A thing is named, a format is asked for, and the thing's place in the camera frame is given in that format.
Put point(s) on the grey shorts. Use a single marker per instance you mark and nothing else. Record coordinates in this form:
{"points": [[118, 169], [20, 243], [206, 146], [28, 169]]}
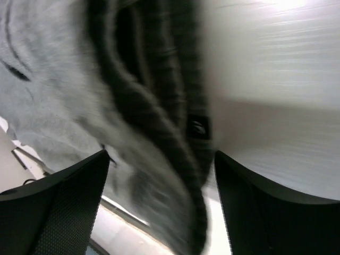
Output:
{"points": [[124, 75]]}

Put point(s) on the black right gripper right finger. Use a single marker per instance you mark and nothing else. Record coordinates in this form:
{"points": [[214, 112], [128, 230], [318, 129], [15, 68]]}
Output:
{"points": [[265, 217]]}

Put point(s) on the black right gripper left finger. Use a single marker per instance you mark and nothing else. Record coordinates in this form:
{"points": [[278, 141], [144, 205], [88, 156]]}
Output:
{"points": [[54, 215]]}

